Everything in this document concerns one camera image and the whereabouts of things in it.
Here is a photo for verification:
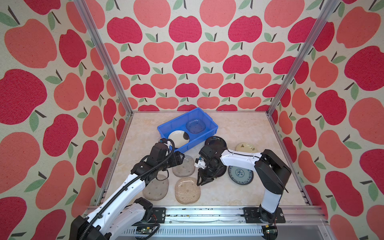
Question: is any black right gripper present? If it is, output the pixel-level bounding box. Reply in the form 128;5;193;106
192;161;217;186

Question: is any clear glass plate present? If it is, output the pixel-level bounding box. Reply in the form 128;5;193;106
186;119;206;134
142;175;169;201
172;155;196;178

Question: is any white floral round plate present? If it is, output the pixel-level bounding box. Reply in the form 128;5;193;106
168;130;190;148

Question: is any amber glass plate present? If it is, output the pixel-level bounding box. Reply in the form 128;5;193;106
175;177;201;205

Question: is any cream yellow round plate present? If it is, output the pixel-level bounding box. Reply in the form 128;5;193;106
236;143;259;153

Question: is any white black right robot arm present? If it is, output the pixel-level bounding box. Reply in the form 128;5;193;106
195;145;292;223

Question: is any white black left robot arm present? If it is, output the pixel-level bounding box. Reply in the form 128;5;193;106
69;151;185;240

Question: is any blue plastic bin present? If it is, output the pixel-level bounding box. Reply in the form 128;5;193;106
157;108;219;153

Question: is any black round plate front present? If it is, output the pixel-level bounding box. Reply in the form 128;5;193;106
217;166;227;178

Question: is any black round plate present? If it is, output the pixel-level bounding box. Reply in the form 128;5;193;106
217;166;227;178
205;136;227;151

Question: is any black round plate rear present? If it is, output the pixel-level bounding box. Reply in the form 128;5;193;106
205;136;227;151

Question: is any blue patterned round plate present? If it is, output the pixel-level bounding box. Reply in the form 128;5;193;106
228;166;254;186

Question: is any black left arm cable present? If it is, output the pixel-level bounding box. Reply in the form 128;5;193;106
78;138;176;240

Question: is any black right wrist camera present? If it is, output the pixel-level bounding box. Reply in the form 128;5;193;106
194;157;206;169

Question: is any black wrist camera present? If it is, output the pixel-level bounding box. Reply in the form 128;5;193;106
148;143;169;166
194;157;206;169

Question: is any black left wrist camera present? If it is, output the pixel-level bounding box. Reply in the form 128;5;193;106
148;143;169;166

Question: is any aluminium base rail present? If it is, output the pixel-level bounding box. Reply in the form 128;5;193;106
74;205;334;240

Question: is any aluminium left corner post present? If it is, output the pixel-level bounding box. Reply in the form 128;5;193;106
74;0;133;117

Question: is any aluminium corner post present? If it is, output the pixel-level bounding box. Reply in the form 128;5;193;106
267;0;340;117
74;0;133;117

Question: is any aluminium right corner post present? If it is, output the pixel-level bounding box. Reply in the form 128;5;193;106
267;0;340;117

